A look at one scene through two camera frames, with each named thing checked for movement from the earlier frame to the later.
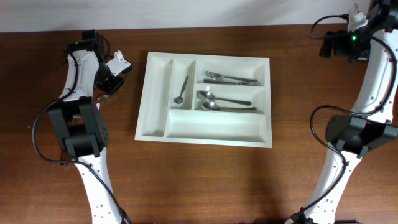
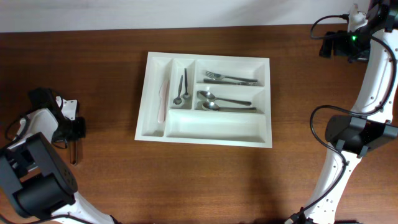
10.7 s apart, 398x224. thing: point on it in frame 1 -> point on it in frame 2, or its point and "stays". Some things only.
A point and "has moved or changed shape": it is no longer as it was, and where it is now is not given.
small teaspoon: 104,96 -> 186,96
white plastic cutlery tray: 211,99 stays
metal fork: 218,76 stays
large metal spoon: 212,106 stays
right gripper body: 356,46 stays
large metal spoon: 209,96 stays
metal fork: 226,81 stays
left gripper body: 107,81 -> 71,130
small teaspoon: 179,99 has moved or changed shape
